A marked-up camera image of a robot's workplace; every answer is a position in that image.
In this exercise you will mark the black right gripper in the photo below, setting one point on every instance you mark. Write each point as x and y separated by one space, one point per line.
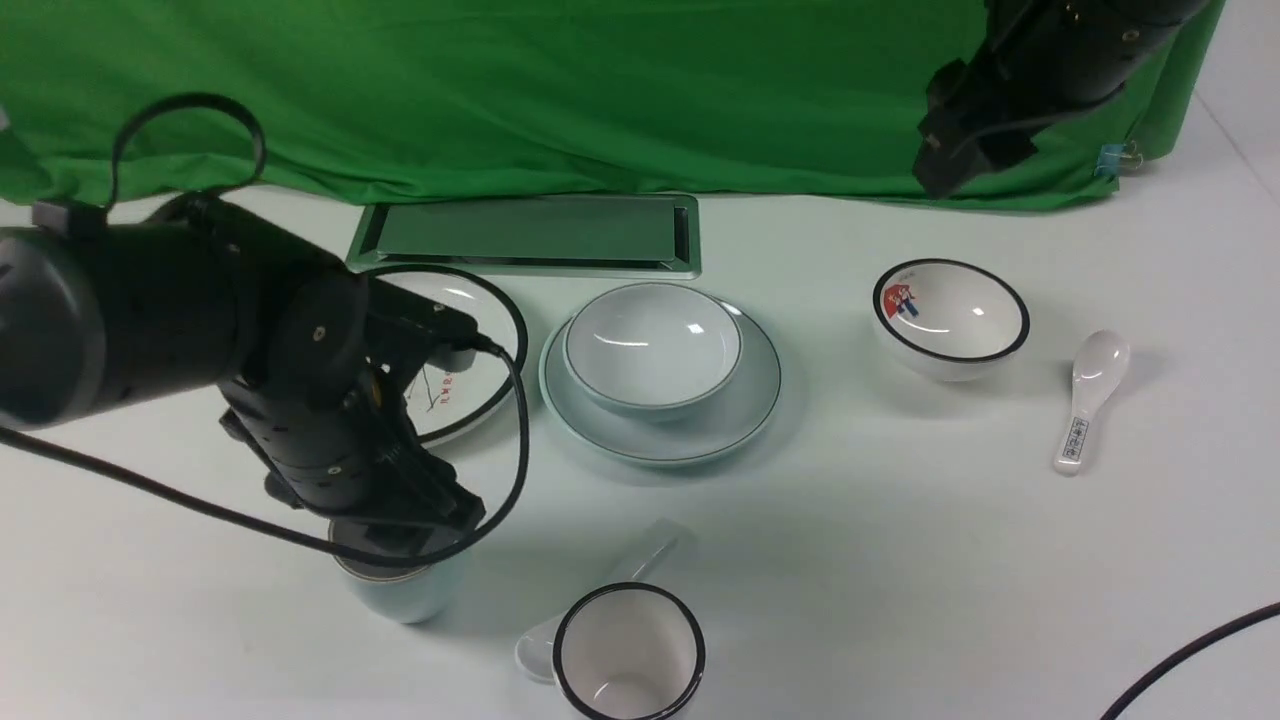
969 129

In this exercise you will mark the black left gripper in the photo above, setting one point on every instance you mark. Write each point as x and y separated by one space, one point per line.
322 404

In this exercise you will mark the pale blue cup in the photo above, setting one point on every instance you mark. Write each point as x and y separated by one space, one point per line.
405 595

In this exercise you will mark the plain white spoon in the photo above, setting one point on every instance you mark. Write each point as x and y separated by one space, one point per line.
640 559

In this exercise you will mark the pale blue shallow bowl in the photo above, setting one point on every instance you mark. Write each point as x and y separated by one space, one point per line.
652 349

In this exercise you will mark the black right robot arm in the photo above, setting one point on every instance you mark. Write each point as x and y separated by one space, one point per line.
1041 63

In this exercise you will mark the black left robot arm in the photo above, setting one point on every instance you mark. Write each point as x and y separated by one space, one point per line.
99 316

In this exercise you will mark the blue binder clip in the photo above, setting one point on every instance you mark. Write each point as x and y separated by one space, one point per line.
1119 159

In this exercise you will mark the green backdrop cloth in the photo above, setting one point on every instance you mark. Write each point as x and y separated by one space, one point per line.
404 101

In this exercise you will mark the black-rimmed small bowl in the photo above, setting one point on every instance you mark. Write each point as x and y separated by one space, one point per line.
946 320

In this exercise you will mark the metal rectangular tray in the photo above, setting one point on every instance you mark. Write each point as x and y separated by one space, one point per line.
567 235

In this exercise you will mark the black-rimmed white cup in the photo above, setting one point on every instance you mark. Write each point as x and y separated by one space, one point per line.
629 650

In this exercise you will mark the pale blue plain plate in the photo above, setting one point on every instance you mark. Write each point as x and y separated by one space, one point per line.
728 422

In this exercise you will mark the white printed-handle spoon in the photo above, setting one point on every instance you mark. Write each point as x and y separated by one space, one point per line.
1098 368

